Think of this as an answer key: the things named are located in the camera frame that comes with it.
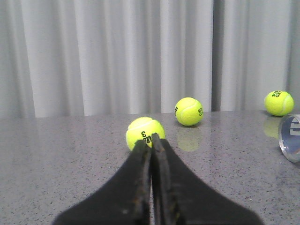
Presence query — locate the grey pleated curtain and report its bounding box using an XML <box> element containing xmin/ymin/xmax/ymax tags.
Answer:
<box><xmin>0</xmin><ymin>0</ymin><xmax>300</xmax><ymax>118</ymax></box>

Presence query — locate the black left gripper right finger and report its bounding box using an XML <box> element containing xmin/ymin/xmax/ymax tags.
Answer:
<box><xmin>151</xmin><ymin>134</ymin><xmax>263</xmax><ymax>225</ymax></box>

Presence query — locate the middle tennis ball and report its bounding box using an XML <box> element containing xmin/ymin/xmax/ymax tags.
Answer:
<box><xmin>264</xmin><ymin>90</ymin><xmax>294</xmax><ymax>116</ymax></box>

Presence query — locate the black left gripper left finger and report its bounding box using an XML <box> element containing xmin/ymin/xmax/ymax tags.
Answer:
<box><xmin>53</xmin><ymin>140</ymin><xmax>151</xmax><ymax>225</ymax></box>

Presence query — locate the tennis ball far left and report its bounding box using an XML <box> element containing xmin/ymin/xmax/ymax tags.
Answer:
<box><xmin>126</xmin><ymin>117</ymin><xmax>165</xmax><ymax>150</ymax></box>

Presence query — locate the white Wilson tennis ball can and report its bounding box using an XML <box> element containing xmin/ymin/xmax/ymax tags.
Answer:
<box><xmin>278</xmin><ymin>114</ymin><xmax>300</xmax><ymax>163</ymax></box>

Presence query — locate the tennis ball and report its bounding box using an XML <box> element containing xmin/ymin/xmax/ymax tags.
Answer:
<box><xmin>126</xmin><ymin>117</ymin><xmax>165</xmax><ymax>150</ymax></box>
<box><xmin>264</xmin><ymin>90</ymin><xmax>294</xmax><ymax>116</ymax></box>

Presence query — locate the tennis ball Roland Garros print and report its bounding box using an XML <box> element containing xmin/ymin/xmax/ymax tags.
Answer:
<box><xmin>175</xmin><ymin>97</ymin><xmax>203</xmax><ymax>126</ymax></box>

